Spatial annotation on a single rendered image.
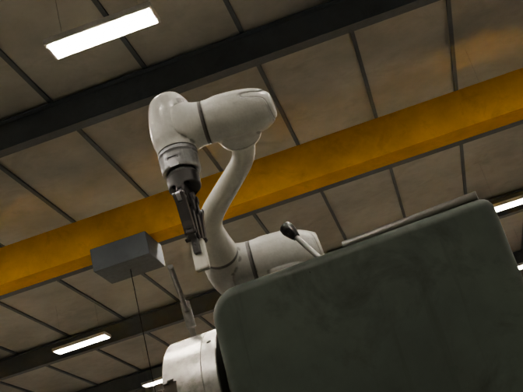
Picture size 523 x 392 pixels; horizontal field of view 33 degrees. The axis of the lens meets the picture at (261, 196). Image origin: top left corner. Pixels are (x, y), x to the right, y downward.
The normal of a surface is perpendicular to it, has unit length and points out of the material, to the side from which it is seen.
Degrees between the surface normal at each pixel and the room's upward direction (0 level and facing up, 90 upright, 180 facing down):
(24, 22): 180
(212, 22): 180
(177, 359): 55
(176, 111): 84
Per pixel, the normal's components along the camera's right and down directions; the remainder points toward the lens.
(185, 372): -0.37, -0.59
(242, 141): 0.24, 0.79
